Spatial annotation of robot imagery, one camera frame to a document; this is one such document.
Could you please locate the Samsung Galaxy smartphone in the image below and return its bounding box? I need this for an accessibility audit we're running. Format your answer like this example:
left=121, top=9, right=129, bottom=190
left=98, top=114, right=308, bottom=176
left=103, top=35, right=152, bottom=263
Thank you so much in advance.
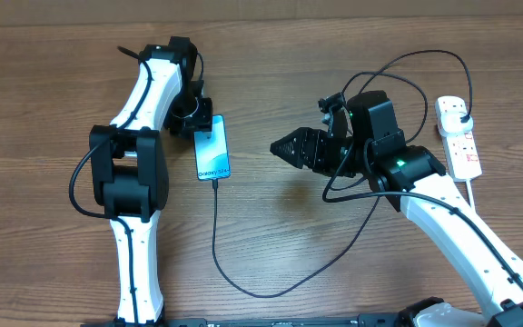
left=193, top=114, right=231, bottom=181

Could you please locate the white power strip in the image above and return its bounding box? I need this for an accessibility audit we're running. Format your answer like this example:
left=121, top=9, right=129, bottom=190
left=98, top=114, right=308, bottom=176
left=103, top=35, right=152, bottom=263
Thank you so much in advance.
left=435, top=95, right=482, bottom=182

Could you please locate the white charger plug adapter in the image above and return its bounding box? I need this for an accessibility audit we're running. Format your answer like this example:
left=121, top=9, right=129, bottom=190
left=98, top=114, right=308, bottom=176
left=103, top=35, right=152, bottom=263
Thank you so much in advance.
left=438, top=112, right=474, bottom=137

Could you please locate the black USB charging cable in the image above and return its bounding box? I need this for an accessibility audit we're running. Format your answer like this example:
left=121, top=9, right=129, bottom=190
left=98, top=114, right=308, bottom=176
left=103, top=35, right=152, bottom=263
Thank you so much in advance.
left=211, top=49, right=474, bottom=300

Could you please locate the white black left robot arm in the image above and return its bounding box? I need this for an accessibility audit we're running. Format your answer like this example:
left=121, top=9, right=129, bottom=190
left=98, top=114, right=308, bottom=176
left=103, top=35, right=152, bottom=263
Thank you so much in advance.
left=68, top=36, right=213, bottom=326

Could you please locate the white power strip cord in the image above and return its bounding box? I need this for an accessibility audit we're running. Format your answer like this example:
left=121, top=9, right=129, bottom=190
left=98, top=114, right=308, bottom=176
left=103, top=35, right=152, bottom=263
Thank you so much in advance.
left=464, top=179, right=479, bottom=214

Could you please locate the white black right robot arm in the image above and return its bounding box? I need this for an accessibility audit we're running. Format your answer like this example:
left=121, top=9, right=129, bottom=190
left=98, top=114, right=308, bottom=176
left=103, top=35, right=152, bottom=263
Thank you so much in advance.
left=270, top=91, right=523, bottom=326

